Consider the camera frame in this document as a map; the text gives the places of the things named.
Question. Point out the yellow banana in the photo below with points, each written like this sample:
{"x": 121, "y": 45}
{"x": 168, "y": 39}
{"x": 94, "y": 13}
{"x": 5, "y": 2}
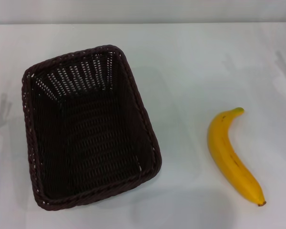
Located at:
{"x": 226, "y": 152}

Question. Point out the dark brown woven basket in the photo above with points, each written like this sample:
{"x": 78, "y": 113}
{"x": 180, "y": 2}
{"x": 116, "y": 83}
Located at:
{"x": 90, "y": 133}

